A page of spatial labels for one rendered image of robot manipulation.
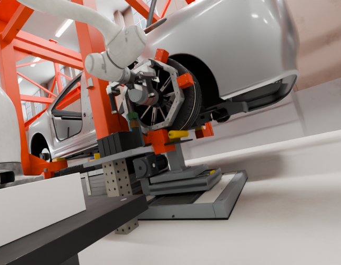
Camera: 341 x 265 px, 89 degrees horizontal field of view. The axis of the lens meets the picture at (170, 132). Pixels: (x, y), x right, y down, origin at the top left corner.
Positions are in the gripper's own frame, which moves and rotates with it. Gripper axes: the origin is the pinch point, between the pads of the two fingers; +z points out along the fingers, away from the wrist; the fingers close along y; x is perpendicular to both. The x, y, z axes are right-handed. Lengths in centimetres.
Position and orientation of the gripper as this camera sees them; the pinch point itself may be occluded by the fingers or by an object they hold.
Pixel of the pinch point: (148, 84)
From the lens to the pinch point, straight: 112.7
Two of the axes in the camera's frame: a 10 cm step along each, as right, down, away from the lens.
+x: -2.3, -9.7, 1.1
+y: 8.3, -2.6, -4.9
